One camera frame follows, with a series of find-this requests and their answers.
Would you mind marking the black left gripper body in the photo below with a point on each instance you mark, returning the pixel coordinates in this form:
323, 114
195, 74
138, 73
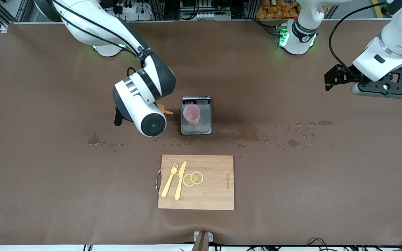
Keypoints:
344, 75

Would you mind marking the pink plastic cup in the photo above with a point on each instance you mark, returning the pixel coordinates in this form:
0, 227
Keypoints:
191, 115

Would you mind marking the sauce bottle with orange cap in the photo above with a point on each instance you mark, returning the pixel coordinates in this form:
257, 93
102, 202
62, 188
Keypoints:
165, 109

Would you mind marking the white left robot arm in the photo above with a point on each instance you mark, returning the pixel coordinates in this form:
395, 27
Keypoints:
298, 38

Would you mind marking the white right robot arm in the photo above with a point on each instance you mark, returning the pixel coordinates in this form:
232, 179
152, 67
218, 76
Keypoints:
141, 94

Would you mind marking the orange snack bags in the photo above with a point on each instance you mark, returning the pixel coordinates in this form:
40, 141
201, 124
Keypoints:
274, 8

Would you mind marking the brown table mat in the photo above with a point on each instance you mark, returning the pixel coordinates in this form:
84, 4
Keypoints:
291, 195

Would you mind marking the silver kitchen scale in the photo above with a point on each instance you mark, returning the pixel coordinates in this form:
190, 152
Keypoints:
206, 122

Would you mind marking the white connector strip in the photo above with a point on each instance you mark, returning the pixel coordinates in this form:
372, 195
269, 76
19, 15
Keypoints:
211, 16

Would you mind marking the wooden cutting board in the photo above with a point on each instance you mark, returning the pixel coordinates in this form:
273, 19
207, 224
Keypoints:
215, 188

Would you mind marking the lemon slice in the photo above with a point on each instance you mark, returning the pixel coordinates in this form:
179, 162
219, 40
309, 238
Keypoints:
197, 177
187, 180

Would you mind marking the yellow plastic knife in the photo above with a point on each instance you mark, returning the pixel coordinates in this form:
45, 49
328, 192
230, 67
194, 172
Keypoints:
180, 181

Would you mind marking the yellow plastic fork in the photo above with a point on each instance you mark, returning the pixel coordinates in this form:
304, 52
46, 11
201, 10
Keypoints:
169, 183

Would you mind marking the white power strip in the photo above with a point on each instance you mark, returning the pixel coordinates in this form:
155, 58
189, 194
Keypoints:
134, 13

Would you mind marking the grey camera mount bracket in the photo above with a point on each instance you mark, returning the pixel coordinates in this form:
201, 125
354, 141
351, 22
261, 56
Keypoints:
202, 240

